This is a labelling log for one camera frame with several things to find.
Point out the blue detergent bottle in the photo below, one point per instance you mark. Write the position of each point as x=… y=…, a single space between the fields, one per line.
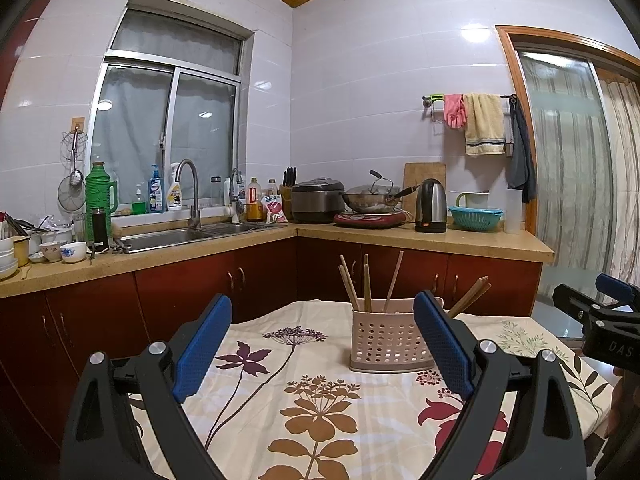
x=155 y=187

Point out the stainless steel sink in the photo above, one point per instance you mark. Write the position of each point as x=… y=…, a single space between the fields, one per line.
x=225 y=235

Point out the hanging steel ladle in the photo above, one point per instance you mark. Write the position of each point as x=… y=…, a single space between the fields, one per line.
x=76 y=177

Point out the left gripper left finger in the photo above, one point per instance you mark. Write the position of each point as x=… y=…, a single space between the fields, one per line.
x=103 y=439

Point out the pink perforated utensil holder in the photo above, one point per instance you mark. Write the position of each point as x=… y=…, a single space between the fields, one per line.
x=387 y=341

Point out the green thermos jug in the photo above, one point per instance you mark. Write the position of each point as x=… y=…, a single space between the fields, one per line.
x=101 y=193

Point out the glass sliding door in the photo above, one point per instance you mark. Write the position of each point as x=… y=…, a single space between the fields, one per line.
x=579 y=99

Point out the stacked white bowls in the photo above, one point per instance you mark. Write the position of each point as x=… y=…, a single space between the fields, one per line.
x=8 y=261

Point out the hanging mesh strainer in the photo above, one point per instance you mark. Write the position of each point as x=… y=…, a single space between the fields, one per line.
x=71 y=194

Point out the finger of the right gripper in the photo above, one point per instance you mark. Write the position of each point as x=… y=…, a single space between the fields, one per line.
x=624 y=294

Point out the white blue bowl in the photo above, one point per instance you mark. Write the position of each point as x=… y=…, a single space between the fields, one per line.
x=73 y=252

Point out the steel wok with lid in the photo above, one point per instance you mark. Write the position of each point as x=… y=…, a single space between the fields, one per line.
x=381 y=196

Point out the person's left hand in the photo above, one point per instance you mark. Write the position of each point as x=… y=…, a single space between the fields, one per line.
x=624 y=396

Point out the cooking oil bottle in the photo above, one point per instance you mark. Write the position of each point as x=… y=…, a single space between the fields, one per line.
x=253 y=201

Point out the red induction cooker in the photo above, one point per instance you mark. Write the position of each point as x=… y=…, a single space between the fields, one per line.
x=357 y=220

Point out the small white cup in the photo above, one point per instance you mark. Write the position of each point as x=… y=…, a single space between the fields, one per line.
x=51 y=251

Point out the clear bottle white cap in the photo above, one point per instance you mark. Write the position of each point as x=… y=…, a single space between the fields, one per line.
x=272 y=190

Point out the yellow hanging towel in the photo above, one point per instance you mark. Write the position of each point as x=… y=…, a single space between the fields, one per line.
x=484 y=130

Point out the dark grey hanging cloth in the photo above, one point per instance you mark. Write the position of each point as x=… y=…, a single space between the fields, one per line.
x=521 y=174

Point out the pink rubber glove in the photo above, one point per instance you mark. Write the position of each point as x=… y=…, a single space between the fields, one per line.
x=455 y=111

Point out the white spray cleaner bottle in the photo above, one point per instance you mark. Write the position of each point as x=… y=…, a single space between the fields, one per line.
x=174 y=197

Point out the pink white snack bag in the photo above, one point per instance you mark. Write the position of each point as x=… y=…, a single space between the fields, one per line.
x=273 y=207

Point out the white plastic container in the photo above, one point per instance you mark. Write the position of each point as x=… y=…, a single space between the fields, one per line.
x=513 y=213

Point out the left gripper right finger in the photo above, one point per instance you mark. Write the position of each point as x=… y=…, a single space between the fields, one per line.
x=543 y=439

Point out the steel electric kettle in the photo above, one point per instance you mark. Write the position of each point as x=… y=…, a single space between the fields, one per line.
x=431 y=207

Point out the green soap dispenser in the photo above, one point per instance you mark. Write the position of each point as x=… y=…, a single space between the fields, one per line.
x=139 y=204

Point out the teal plastic colander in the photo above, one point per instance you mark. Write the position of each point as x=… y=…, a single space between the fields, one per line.
x=474 y=219

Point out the wooden chopstick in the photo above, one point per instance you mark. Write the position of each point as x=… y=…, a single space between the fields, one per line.
x=472 y=298
x=367 y=289
x=347 y=281
x=467 y=297
x=390 y=291
x=343 y=262

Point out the red kitchen cabinets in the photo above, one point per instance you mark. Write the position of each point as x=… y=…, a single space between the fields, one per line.
x=55 y=315

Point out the white green mug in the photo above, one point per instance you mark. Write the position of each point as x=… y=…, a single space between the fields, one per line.
x=474 y=200

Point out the black thermos bottle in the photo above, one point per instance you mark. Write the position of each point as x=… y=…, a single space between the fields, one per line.
x=99 y=229

